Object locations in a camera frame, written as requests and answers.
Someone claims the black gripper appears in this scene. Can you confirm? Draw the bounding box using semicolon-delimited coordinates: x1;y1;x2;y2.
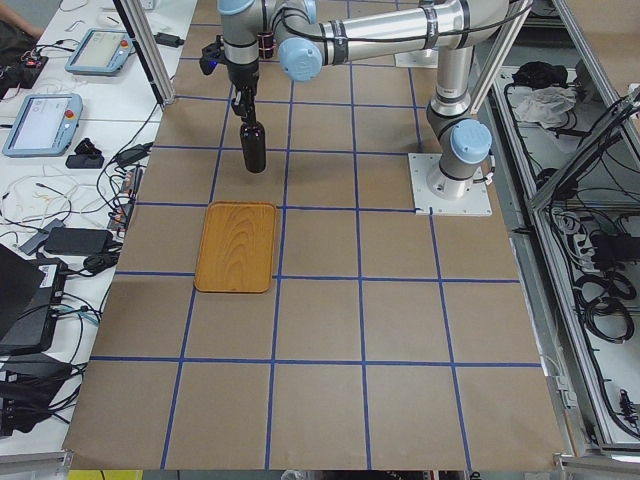
199;35;259;123

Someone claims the dark wine bottle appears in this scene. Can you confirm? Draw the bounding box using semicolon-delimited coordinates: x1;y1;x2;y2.
240;121;266;174

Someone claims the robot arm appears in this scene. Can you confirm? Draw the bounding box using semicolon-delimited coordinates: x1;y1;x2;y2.
200;1;531;173

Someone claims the wooden tray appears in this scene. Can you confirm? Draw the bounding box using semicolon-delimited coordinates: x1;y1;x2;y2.
194;201;277;294

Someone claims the blue teach pendant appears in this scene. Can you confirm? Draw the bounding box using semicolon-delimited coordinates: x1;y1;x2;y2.
65;29;133;76
2;93;83;158

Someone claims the black power adapter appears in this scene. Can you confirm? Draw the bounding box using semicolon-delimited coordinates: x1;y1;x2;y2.
44;227;112;256

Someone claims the black laptop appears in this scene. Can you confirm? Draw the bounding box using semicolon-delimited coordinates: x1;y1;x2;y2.
1;246;67;356

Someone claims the white cloth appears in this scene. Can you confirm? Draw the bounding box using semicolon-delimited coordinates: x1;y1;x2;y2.
514;86;577;128

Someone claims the aluminium frame post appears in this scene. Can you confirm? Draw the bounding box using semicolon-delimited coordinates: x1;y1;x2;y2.
113;0;175;109

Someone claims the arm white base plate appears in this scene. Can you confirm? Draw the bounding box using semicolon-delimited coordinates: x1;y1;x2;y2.
394;49;438;69
408;153;492;217

